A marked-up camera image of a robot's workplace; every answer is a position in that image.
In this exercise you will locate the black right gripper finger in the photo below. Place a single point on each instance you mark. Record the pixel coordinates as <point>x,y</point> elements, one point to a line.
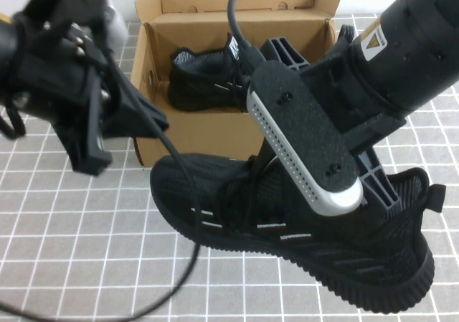
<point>378,182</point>
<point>285,53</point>

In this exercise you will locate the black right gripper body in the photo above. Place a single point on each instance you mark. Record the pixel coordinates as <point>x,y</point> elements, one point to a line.
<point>358,110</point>

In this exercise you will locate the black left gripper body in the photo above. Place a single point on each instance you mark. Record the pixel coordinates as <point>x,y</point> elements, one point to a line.
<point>46,71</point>

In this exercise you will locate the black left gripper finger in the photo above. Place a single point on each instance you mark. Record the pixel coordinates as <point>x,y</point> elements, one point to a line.
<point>86,150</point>
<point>132,117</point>

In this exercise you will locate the black knit sneaker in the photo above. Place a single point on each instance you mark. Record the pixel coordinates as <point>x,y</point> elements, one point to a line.
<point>201,85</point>
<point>322,250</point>

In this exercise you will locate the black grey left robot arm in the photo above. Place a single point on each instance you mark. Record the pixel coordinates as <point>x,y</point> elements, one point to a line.
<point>7,42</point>

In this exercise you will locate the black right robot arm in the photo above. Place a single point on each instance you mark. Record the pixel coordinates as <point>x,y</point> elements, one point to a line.
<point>412,31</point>

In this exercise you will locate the brown cardboard shoe box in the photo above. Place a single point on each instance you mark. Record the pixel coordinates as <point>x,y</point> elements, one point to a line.
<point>287,21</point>

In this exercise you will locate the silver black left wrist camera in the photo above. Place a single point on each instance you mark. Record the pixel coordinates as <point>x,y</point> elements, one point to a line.
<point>114,28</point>

